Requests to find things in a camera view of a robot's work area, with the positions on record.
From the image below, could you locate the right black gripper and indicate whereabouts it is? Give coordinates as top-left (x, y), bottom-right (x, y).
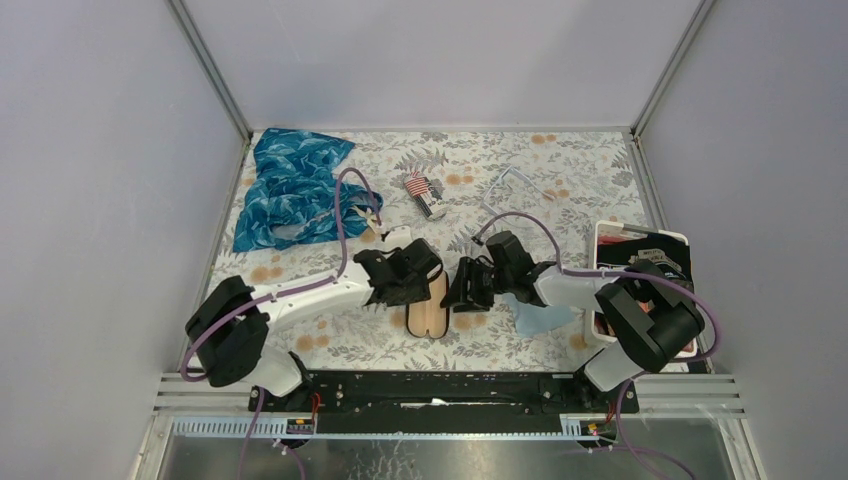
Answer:
top-left (439, 256), bottom-right (513, 313)

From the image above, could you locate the black glasses case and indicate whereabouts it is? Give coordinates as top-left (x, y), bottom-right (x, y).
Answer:
top-left (406, 271), bottom-right (450, 340)

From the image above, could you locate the large light blue cloth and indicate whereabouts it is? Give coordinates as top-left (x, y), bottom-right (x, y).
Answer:
top-left (502, 293), bottom-right (576, 338)

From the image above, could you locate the flag pattern glasses case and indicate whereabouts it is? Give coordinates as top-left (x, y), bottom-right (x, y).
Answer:
top-left (403, 171), bottom-right (448, 221)

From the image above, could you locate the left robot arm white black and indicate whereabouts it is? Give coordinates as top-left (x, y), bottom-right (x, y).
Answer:
top-left (180, 238), bottom-right (443, 411)

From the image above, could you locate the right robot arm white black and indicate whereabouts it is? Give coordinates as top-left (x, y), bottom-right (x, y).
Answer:
top-left (441, 231), bottom-right (705, 412)

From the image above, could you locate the blue patterned fabric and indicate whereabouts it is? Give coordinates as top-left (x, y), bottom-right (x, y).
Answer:
top-left (233, 128), bottom-right (384, 253)

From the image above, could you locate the white storage bin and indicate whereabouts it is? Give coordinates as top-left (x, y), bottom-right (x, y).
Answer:
top-left (584, 220), bottom-right (700, 359)

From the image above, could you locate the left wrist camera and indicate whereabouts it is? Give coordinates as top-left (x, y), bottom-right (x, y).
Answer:
top-left (381, 225), bottom-right (413, 249)

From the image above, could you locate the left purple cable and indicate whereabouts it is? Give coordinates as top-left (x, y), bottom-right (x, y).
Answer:
top-left (180, 167), bottom-right (386, 480)

